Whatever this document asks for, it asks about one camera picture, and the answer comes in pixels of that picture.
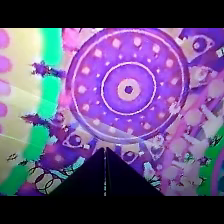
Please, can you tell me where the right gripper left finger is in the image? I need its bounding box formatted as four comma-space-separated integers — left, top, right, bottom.
49, 147, 106, 197

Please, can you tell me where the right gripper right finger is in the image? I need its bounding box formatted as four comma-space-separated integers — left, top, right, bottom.
105, 147, 165, 197

